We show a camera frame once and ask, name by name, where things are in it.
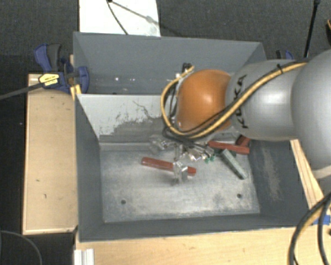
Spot pale wood flat board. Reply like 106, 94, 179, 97
22, 73, 79, 236

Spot grey metal bin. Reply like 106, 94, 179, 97
72, 31, 311, 242

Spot red-brown flat block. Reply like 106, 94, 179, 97
207, 140, 250, 156
141, 156, 197, 176
235, 135, 251, 148

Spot clear glass thing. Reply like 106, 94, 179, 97
148, 135, 169, 153

